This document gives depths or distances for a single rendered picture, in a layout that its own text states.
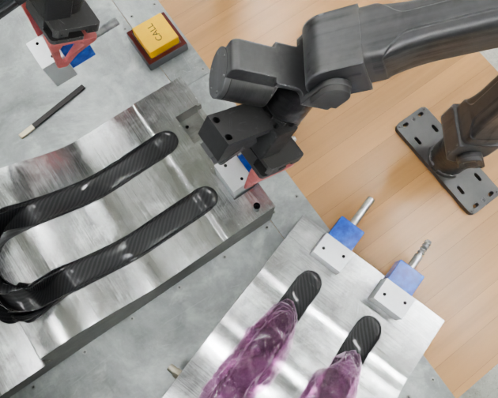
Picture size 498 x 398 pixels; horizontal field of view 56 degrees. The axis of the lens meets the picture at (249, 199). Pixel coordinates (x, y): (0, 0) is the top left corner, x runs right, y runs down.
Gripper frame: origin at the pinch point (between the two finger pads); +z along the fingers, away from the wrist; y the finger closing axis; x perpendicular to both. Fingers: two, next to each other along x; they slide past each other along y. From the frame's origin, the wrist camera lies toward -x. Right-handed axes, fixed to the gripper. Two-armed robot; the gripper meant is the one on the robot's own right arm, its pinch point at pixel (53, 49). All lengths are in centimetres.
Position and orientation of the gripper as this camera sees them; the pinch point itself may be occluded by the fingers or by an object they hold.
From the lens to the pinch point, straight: 77.3
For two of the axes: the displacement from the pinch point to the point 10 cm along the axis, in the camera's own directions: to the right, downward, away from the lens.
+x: 7.1, -3.7, 5.9
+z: -4.0, 4.7, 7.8
